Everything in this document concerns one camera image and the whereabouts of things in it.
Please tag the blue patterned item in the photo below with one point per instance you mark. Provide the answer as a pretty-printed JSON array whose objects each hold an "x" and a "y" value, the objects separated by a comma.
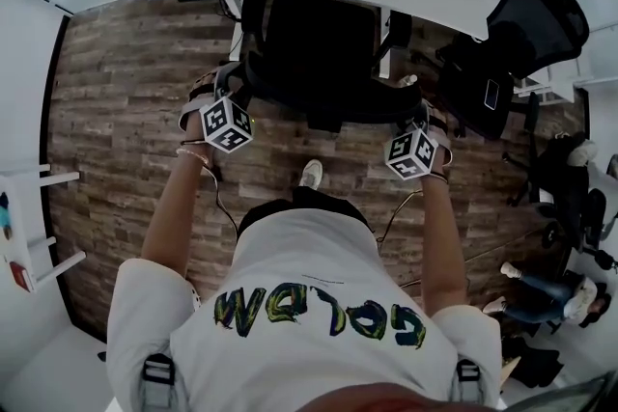
[{"x": 5, "y": 217}]

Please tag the white printed t-shirt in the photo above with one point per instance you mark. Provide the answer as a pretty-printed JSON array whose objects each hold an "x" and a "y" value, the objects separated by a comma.
[{"x": 299, "y": 328}]

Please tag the dark smartphone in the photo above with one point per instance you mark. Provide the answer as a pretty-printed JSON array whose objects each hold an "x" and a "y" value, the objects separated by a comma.
[{"x": 492, "y": 94}]

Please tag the thin black wristband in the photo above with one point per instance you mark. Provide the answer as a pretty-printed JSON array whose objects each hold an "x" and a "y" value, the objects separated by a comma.
[{"x": 193, "y": 142}]

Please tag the clear plastic bottle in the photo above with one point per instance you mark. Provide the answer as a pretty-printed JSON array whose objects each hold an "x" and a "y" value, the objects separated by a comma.
[{"x": 408, "y": 80}]

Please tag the black chair with bags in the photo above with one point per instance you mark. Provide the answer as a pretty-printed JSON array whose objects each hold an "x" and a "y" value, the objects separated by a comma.
[{"x": 565, "y": 198}]

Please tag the white shoe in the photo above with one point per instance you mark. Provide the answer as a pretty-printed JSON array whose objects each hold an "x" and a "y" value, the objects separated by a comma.
[{"x": 311, "y": 173}]

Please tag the red book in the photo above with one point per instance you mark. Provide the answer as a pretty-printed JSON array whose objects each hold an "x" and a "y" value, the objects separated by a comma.
[{"x": 19, "y": 276}]

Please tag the black trousers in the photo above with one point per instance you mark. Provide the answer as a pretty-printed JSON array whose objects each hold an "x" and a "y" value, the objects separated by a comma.
[{"x": 309, "y": 202}]

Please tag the white side table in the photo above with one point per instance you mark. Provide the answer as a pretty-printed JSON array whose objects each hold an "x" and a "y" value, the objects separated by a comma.
[{"x": 19, "y": 227}]

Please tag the person's right forearm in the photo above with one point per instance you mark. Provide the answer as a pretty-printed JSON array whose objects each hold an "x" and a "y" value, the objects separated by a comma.
[{"x": 441, "y": 236}]

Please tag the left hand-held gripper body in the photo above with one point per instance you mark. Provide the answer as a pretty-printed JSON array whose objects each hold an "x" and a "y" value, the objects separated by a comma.
[{"x": 226, "y": 123}]

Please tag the black mesh-back office chair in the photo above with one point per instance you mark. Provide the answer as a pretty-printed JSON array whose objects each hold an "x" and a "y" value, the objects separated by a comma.
[{"x": 531, "y": 29}]

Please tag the black bag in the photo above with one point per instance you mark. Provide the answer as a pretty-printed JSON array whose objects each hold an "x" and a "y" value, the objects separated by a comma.
[{"x": 533, "y": 362}]

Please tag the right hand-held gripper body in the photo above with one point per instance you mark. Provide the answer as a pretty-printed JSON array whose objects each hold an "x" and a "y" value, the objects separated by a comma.
[{"x": 409, "y": 152}]

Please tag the person's left forearm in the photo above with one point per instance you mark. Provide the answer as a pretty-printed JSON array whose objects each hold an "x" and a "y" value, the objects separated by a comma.
[{"x": 176, "y": 207}]

